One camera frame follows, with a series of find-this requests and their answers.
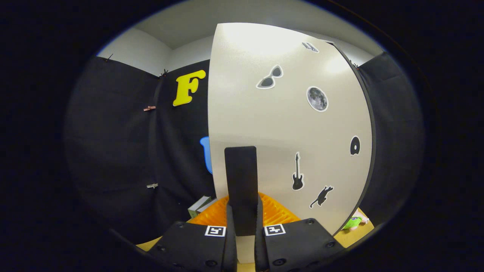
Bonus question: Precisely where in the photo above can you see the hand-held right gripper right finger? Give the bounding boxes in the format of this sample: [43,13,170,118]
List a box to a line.
[254,192,346,272]

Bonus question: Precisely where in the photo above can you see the beige cabinet door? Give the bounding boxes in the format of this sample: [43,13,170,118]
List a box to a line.
[207,23,374,264]

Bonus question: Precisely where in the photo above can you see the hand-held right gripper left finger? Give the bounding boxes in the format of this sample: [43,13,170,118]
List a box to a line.
[146,195,238,272]

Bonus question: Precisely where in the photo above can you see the green white book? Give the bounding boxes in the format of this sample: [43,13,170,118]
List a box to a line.
[188,196,212,218]

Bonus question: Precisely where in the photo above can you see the green white plush toy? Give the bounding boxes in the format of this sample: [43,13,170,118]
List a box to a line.
[342,211,370,231]

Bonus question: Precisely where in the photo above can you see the row of black cloth clips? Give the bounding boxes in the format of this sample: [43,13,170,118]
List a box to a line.
[106,53,360,78]

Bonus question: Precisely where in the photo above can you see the black cabinet door handle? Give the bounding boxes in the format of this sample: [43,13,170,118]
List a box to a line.
[224,146,258,236]

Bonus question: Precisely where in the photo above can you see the black backdrop cloth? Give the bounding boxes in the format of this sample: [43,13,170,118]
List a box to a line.
[64,51,426,246]

